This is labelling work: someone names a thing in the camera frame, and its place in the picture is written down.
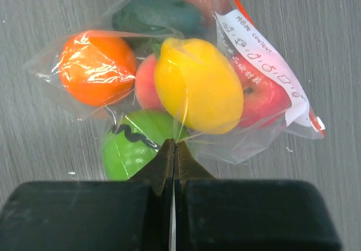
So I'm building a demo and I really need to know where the clear zip top bag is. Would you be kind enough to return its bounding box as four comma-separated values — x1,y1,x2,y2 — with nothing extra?
24,0,324,180

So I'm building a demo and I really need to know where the fake yellow lemon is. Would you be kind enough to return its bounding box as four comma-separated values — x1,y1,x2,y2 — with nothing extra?
154,38,244,134

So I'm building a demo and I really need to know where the fake orange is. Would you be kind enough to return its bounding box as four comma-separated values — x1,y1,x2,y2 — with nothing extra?
58,30,137,107

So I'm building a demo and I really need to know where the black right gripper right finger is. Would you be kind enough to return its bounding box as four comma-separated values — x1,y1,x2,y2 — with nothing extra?
174,143,343,250

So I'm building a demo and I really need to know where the fake red apple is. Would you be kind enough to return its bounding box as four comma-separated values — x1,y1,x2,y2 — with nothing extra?
230,54,291,128

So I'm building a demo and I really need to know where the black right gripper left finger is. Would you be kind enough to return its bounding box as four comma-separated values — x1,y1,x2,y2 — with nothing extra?
1,139,175,250

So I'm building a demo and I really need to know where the fake green watermelon piece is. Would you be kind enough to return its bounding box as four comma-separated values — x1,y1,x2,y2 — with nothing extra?
102,109,189,180

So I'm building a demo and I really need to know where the fake peach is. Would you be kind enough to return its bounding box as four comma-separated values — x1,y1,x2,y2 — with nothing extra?
135,54,164,110

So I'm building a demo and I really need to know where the fake dark green vegetable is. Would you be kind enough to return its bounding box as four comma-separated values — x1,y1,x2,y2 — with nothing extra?
112,0,206,47

